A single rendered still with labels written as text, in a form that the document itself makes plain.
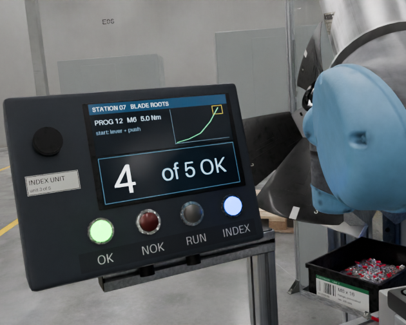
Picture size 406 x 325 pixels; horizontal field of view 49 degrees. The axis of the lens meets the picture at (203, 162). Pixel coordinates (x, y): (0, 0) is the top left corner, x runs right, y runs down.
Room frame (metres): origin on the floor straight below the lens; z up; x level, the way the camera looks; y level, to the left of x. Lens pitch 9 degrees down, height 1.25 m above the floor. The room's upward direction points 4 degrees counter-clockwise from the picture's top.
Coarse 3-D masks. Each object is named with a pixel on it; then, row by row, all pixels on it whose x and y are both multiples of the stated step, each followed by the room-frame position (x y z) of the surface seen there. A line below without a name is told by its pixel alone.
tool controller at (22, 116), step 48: (48, 96) 0.46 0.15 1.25; (96, 96) 0.48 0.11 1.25; (144, 96) 0.50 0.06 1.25; (192, 96) 0.52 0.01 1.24; (48, 144) 0.43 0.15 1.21; (96, 144) 0.46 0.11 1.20; (144, 144) 0.48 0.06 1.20; (192, 144) 0.50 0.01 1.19; (240, 144) 0.53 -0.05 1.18; (48, 192) 0.43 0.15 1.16; (96, 192) 0.45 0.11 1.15; (192, 192) 0.49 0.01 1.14; (240, 192) 0.51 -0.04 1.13; (48, 240) 0.42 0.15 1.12; (144, 240) 0.45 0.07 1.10; (192, 240) 0.47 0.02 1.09; (240, 240) 0.49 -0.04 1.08; (48, 288) 0.41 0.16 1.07
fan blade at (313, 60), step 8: (320, 24) 1.46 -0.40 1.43; (320, 32) 1.42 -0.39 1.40; (312, 40) 1.48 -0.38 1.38; (312, 48) 1.45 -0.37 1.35; (320, 48) 1.37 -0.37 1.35; (304, 56) 1.53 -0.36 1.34; (312, 56) 1.44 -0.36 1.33; (320, 56) 1.35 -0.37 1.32; (304, 64) 1.52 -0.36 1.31; (312, 64) 1.42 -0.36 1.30; (320, 64) 1.34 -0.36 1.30; (304, 72) 1.51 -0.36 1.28; (312, 72) 1.42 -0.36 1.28; (320, 72) 1.33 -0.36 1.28; (304, 80) 1.51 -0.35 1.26; (312, 80) 1.43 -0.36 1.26; (304, 88) 1.51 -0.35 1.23
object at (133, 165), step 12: (108, 156) 0.46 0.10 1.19; (120, 156) 0.47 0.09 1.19; (132, 156) 0.47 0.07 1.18; (108, 168) 0.46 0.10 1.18; (120, 168) 0.46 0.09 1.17; (132, 168) 0.47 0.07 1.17; (144, 168) 0.47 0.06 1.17; (108, 180) 0.45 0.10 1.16; (120, 180) 0.46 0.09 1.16; (132, 180) 0.46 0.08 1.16; (144, 180) 0.47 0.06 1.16; (108, 192) 0.45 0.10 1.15; (120, 192) 0.46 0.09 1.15; (132, 192) 0.46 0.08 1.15; (144, 192) 0.46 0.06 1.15; (108, 204) 0.45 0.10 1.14
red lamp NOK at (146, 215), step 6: (144, 210) 0.46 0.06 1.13; (150, 210) 0.46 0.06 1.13; (138, 216) 0.45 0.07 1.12; (144, 216) 0.45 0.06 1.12; (150, 216) 0.45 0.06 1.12; (156, 216) 0.46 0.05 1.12; (138, 222) 0.45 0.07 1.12; (144, 222) 0.45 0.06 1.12; (150, 222) 0.45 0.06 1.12; (156, 222) 0.45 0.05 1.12; (138, 228) 0.45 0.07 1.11; (144, 228) 0.45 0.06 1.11; (150, 228) 0.45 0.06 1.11; (156, 228) 0.46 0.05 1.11; (144, 234) 0.45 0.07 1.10; (150, 234) 0.45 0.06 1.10
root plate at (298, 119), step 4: (300, 108) 1.29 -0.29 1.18; (296, 112) 1.30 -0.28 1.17; (304, 112) 1.28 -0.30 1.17; (292, 116) 1.30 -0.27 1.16; (296, 116) 1.30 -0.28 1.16; (300, 116) 1.29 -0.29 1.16; (304, 116) 1.28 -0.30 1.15; (296, 120) 1.30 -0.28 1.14; (300, 120) 1.29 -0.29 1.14; (296, 124) 1.30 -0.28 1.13; (300, 124) 1.29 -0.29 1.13; (300, 128) 1.29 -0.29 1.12; (300, 132) 1.29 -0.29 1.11; (304, 136) 1.29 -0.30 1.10
